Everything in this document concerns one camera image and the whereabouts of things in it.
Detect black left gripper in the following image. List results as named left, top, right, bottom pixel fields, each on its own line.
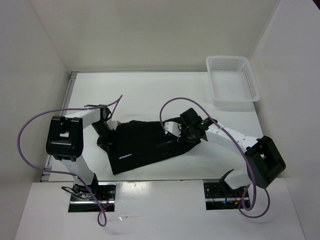
left=91, top=121, right=117, bottom=156

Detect black sport shorts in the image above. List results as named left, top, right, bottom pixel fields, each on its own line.
left=97, top=120, right=201, bottom=175

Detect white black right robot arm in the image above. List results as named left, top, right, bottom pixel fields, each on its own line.
left=180, top=108, right=286, bottom=197

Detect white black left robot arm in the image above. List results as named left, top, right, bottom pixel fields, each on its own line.
left=46, top=105, right=119, bottom=200

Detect white perforated plastic basket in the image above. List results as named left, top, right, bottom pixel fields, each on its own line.
left=206, top=55, right=261, bottom=106

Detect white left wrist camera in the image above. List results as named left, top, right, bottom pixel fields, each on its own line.
left=106, top=120, right=121, bottom=131

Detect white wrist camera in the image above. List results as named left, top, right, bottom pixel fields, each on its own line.
left=164, top=121, right=182, bottom=138
left=106, top=120, right=121, bottom=131

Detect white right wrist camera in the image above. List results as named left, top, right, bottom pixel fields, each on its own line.
left=164, top=121, right=182, bottom=138

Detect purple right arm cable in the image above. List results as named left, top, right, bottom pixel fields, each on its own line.
left=159, top=97, right=272, bottom=219

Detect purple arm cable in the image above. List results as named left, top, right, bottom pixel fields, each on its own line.
left=159, top=97, right=272, bottom=219
left=17, top=94, right=124, bottom=227

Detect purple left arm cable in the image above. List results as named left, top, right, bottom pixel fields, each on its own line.
left=17, top=94, right=124, bottom=227

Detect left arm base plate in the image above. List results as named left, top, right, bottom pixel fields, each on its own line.
left=61, top=181, right=117, bottom=213

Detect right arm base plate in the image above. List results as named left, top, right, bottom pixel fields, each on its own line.
left=203, top=181, right=246, bottom=211

